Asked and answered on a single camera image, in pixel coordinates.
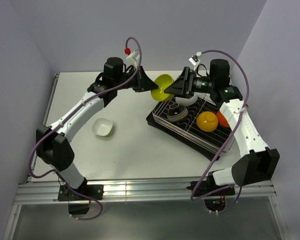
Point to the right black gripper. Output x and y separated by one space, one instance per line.
183 86

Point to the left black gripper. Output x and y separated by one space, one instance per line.
144 83

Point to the white ribbed bowl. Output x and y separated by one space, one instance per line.
186 101

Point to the green round bowl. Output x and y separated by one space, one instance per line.
163 81

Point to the brown patterned bowl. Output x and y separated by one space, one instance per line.
176 112

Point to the orange round bowl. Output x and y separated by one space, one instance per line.
207 121

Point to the white bowl orange outside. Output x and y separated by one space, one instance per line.
222 120

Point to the white square bowl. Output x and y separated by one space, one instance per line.
102 127

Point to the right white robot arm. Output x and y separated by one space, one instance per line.
257 161

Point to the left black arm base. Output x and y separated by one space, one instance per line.
80 200

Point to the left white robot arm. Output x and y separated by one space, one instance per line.
53 143

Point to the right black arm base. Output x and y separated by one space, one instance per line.
219 202

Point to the black drip tray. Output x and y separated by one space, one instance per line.
202 142

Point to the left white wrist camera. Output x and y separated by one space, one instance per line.
133 59

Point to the aluminium frame rail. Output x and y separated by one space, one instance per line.
129 190

